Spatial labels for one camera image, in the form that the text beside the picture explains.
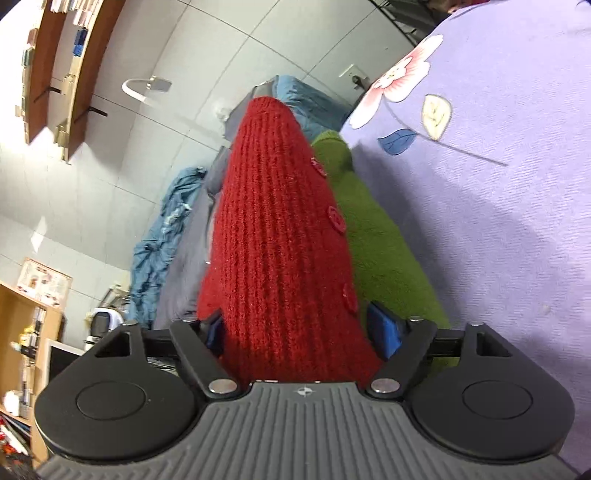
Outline white appliance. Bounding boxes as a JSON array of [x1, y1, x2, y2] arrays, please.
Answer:
[[85, 307, 123, 352]]

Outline white wall lamp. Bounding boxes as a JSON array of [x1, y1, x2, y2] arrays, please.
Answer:
[[121, 75, 172, 103]]

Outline wooden bookcase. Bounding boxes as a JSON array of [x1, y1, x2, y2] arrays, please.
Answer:
[[0, 279, 64, 464]]

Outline wall socket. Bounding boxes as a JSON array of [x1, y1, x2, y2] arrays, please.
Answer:
[[339, 64, 370, 91]]

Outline row of books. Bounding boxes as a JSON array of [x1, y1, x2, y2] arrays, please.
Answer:
[[15, 0, 95, 149]]

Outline white monitor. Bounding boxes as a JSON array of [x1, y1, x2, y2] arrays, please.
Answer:
[[44, 338, 86, 385]]

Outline green fleece garment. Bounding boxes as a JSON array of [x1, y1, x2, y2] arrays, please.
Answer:
[[310, 129, 460, 366]]

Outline red knit cardigan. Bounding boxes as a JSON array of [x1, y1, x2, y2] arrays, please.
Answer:
[[196, 96, 384, 384]]

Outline lavender floral blanket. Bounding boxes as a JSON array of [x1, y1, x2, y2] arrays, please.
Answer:
[[339, 0, 591, 476]]

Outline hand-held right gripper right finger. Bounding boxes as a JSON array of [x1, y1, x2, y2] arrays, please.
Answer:
[[365, 301, 511, 398]]

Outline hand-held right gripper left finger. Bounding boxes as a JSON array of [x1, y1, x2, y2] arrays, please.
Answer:
[[85, 310, 241, 398]]

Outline grey garment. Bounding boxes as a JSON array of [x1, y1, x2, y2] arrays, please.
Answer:
[[152, 82, 278, 331]]

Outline wooden wall shelf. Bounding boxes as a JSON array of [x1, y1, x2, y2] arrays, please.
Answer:
[[18, 0, 127, 163]]

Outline wall poster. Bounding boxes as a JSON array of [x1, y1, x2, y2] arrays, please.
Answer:
[[16, 257, 74, 308]]

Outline blue cloth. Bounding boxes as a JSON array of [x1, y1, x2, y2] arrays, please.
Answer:
[[129, 166, 208, 329], [272, 75, 352, 140]]

